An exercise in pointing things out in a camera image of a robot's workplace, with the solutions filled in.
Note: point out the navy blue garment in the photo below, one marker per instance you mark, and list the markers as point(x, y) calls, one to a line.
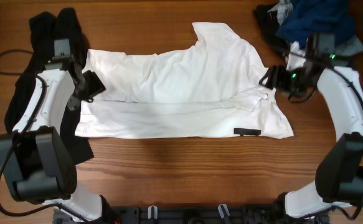
point(309, 17)

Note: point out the black garment in pile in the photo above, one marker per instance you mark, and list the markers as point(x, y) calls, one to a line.
point(268, 25)

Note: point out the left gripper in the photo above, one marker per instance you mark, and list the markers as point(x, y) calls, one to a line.
point(96, 88)

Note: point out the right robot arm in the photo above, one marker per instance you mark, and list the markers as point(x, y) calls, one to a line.
point(338, 184)

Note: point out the white polo shirt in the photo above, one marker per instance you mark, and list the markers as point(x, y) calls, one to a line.
point(207, 90)

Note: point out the light blue denim garment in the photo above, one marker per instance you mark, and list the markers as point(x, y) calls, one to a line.
point(350, 48)

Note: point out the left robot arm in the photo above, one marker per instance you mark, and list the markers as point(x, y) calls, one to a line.
point(36, 169)

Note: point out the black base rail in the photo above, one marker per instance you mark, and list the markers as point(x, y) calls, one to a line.
point(222, 214)

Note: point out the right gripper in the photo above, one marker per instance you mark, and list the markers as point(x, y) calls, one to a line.
point(276, 79)

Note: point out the grey patterned cloth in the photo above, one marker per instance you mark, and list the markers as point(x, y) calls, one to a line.
point(281, 10)

